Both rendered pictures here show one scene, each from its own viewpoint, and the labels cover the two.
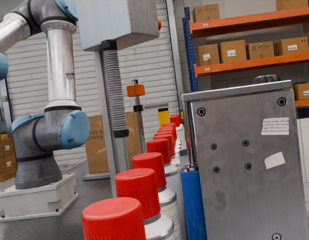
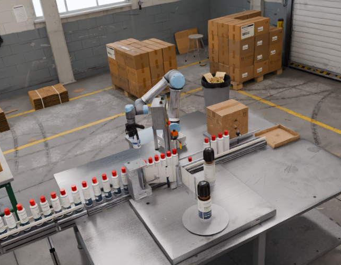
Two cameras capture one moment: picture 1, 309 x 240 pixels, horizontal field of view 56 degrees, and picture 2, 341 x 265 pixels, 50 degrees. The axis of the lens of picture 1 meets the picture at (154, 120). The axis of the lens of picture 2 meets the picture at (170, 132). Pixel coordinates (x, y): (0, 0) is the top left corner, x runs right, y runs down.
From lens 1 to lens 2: 259 cm
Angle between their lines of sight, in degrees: 61
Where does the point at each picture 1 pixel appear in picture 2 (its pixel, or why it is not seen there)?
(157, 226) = (113, 177)
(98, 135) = (211, 118)
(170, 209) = (123, 175)
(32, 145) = not seen: hidden behind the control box
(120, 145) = (166, 147)
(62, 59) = (172, 103)
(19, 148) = not seen: hidden behind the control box
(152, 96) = not seen: outside the picture
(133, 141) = (221, 129)
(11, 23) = (161, 83)
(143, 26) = (158, 128)
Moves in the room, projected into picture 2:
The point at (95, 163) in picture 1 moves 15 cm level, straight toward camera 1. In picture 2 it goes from (209, 129) to (199, 135)
